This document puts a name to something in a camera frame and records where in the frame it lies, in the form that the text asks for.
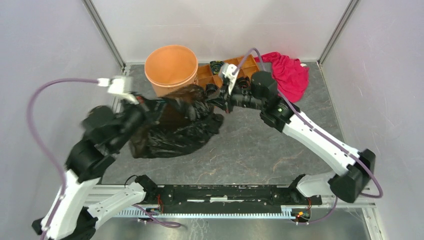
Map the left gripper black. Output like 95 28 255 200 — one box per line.
112 90 170 151

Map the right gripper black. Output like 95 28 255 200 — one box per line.
205 80 265 114

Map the black trash bag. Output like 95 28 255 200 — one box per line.
128 84 224 159

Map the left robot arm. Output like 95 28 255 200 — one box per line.
31 96 165 240

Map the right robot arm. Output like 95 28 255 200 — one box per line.
215 71 376 204

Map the orange plastic trash bin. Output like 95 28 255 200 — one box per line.
144 45 199 97

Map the black rolled bag centre right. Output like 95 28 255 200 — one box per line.
235 76 251 91

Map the black rolled bag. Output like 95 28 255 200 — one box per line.
235 76 251 91
205 83 222 102

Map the orange compartment tray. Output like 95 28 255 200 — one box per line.
197 54 260 89

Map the black rolled bag front left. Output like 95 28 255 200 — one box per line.
205 83 222 102

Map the red cloth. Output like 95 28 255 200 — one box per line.
261 52 309 103

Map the rolled bag with yellow-green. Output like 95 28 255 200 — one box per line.
209 60 225 75

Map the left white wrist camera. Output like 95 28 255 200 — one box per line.
97 75 139 104

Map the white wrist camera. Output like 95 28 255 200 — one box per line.
218 63 240 95
97 75 139 104

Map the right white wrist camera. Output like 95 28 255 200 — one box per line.
218 63 240 95

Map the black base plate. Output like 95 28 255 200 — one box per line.
141 184 323 214

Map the aluminium rail frame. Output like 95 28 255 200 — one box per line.
77 184 377 220

